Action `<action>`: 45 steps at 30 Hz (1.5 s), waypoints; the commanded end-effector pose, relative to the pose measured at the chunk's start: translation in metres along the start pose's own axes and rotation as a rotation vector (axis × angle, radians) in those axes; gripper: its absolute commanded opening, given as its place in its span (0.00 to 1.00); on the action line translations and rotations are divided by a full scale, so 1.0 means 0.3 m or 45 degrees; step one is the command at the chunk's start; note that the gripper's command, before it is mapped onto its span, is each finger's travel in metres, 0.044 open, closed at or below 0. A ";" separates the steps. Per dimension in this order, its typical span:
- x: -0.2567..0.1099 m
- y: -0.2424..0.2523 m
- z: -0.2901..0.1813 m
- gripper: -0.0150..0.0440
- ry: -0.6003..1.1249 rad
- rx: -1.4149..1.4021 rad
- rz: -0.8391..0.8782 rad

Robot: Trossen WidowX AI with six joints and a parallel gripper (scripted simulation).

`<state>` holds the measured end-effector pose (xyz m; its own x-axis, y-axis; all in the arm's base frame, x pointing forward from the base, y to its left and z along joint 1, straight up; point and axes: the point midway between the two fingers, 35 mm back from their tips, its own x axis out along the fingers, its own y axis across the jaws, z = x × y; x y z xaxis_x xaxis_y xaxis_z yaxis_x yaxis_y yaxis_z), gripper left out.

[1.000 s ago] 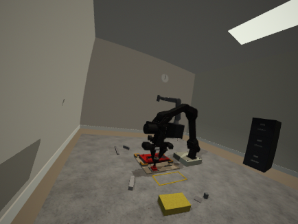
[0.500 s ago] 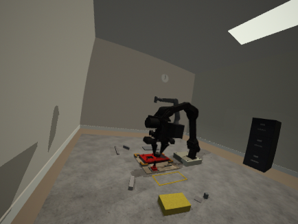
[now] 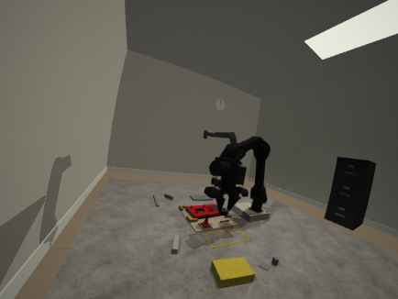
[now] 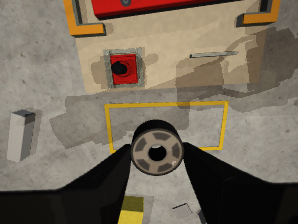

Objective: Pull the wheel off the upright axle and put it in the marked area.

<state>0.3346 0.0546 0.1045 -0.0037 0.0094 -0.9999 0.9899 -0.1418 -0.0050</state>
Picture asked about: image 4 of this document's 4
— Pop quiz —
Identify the beige rectangular block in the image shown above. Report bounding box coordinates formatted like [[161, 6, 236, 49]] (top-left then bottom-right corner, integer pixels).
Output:
[[6, 110, 35, 162]]

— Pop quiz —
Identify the yellow rectangular outline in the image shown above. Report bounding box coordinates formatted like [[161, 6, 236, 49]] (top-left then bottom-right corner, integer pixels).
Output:
[[104, 101, 229, 153]]

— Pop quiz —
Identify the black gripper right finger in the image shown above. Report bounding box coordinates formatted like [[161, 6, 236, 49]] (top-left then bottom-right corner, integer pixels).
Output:
[[183, 142, 298, 224]]

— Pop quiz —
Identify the black wheel with beige hub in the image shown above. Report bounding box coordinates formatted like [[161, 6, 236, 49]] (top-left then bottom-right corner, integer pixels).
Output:
[[130, 119, 184, 176]]

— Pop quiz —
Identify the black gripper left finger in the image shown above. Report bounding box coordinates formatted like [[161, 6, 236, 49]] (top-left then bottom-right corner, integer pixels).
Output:
[[0, 144, 131, 224]]

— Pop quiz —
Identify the yellow rectangular block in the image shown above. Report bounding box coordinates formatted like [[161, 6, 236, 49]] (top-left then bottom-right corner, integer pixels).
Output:
[[118, 196, 144, 224]]

